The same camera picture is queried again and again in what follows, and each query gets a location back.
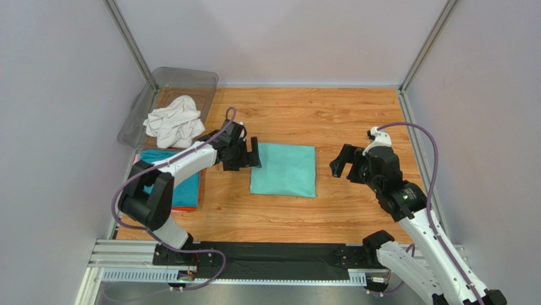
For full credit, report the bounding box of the folded dark teal t shirt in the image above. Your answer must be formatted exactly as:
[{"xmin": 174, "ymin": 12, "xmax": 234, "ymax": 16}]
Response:
[{"xmin": 134, "ymin": 149, "xmax": 201, "ymax": 212}]

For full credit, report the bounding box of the aluminium front rail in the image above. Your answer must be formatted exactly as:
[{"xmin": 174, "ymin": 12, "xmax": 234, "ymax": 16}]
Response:
[{"xmin": 86, "ymin": 238, "xmax": 472, "ymax": 287}]

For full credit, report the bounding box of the clear plastic bin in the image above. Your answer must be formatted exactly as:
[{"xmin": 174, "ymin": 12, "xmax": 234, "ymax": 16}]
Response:
[{"xmin": 117, "ymin": 67, "xmax": 219, "ymax": 150}]

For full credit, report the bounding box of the aluminium frame post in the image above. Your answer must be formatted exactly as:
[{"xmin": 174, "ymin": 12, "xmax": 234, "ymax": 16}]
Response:
[
  {"xmin": 103, "ymin": 0, "xmax": 157, "ymax": 89},
  {"xmin": 399, "ymin": 0, "xmax": 460, "ymax": 95}
]

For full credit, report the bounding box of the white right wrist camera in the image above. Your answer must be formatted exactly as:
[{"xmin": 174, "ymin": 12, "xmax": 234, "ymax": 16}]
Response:
[{"xmin": 363, "ymin": 126, "xmax": 392, "ymax": 156}]

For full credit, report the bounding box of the teal green t shirt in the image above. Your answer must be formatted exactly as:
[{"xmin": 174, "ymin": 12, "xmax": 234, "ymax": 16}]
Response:
[{"xmin": 250, "ymin": 143, "xmax": 316, "ymax": 198}]

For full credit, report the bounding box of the crumpled white t shirt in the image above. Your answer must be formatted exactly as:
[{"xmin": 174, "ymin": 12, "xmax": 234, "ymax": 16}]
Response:
[{"xmin": 143, "ymin": 95, "xmax": 206, "ymax": 149}]

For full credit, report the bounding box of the left aluminium frame post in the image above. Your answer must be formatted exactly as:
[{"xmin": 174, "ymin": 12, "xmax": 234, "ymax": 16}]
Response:
[{"xmin": 103, "ymin": 0, "xmax": 157, "ymax": 89}]

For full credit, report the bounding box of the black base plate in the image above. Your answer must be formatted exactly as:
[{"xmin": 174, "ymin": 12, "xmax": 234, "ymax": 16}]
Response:
[{"xmin": 152, "ymin": 241, "xmax": 383, "ymax": 280}]

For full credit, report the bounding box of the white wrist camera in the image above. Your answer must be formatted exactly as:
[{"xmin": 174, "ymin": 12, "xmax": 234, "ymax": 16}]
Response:
[
  {"xmin": 363, "ymin": 126, "xmax": 392, "ymax": 156},
  {"xmin": 238, "ymin": 121, "xmax": 247, "ymax": 139}
]

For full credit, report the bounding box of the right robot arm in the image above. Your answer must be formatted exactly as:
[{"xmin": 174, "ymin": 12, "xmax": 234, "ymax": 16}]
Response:
[{"xmin": 330, "ymin": 144, "xmax": 507, "ymax": 304}]

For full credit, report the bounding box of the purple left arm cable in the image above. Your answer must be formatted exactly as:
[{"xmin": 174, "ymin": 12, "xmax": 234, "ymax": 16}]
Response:
[{"xmin": 110, "ymin": 106, "xmax": 237, "ymax": 293}]

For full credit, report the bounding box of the white slotted cable duct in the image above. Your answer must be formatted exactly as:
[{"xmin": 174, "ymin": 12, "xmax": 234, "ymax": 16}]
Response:
[{"xmin": 101, "ymin": 270, "xmax": 368, "ymax": 285}]

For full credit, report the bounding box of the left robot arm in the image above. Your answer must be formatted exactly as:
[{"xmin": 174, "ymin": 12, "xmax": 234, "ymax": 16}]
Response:
[{"xmin": 114, "ymin": 119, "xmax": 262, "ymax": 264}]

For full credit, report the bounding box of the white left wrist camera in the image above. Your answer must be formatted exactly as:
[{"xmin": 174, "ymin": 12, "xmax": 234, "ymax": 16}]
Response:
[{"xmin": 238, "ymin": 121, "xmax": 247, "ymax": 139}]

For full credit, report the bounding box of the right aluminium frame post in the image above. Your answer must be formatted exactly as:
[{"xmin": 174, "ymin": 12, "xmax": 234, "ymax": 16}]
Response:
[{"xmin": 399, "ymin": 0, "xmax": 460, "ymax": 95}]

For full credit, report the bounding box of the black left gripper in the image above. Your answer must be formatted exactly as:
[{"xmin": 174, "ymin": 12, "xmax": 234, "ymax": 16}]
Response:
[{"xmin": 224, "ymin": 136, "xmax": 262, "ymax": 170}]

